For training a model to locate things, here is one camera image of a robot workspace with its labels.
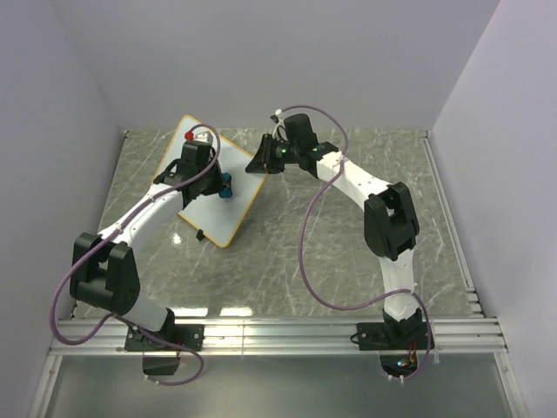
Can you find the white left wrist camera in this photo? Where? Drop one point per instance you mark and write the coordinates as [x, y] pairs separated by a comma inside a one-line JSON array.
[[205, 137]]

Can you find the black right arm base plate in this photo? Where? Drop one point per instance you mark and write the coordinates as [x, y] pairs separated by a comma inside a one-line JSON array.
[[379, 336]]

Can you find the yellow framed whiteboard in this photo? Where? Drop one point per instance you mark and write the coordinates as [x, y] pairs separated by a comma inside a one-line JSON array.
[[220, 215]]

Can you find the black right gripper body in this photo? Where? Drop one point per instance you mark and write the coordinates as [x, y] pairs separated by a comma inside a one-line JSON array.
[[282, 155]]

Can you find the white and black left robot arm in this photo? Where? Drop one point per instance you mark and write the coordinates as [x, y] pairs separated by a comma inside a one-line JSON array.
[[104, 273]]

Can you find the aluminium rail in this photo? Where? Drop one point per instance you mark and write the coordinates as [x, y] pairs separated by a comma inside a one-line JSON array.
[[473, 300], [304, 336]]

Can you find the aluminium front rail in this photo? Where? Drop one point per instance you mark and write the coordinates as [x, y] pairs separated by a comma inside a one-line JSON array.
[[304, 336]]

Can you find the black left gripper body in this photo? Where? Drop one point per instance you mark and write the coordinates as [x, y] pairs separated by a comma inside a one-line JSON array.
[[204, 185]]

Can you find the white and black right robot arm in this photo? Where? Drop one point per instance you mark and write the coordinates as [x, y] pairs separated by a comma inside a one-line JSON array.
[[391, 226]]

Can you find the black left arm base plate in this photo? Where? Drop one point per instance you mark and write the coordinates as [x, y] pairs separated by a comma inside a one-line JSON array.
[[187, 335]]

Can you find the blue whiteboard eraser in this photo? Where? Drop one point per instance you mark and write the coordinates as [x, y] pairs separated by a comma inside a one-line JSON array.
[[226, 190]]

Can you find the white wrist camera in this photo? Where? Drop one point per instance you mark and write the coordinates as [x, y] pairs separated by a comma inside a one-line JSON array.
[[278, 131], [205, 137]]

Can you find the black whiteboard foot right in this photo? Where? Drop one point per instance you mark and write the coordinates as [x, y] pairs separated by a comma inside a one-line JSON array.
[[200, 235]]

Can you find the aluminium right side rail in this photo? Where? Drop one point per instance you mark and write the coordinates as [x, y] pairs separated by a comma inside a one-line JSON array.
[[473, 300]]

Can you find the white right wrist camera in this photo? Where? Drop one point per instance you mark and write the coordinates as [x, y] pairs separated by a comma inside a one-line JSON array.
[[278, 131]]

